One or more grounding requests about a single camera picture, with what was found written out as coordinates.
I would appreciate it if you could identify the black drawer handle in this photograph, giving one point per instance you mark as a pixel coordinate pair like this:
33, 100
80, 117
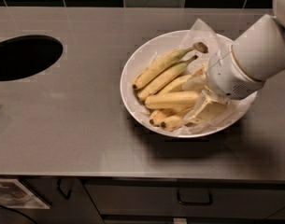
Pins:
194, 197

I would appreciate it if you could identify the white crumpled paper liner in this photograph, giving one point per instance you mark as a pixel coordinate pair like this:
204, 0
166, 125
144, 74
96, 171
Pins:
175, 103

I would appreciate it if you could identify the grey cabinet door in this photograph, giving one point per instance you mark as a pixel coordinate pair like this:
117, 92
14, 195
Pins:
79, 209

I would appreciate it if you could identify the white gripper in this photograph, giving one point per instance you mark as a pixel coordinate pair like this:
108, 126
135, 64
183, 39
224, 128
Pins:
226, 75

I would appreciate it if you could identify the grey drawer front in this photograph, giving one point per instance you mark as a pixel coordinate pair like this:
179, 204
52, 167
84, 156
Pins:
162, 201

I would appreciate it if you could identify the black cabinet door handle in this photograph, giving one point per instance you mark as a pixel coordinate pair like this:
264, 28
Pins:
62, 190

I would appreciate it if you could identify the yellow banana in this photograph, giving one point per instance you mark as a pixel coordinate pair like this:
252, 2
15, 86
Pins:
175, 121
164, 78
172, 99
162, 63
158, 115

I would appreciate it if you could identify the white round bowl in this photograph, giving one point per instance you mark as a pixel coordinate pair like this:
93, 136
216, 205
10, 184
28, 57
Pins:
156, 48

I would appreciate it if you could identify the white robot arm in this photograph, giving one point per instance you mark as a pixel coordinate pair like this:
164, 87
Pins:
260, 51

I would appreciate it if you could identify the black round counter hole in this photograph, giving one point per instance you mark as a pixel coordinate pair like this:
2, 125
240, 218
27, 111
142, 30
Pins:
28, 55

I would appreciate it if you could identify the glossy paper sheet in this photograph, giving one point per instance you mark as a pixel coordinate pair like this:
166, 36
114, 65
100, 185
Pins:
15, 194

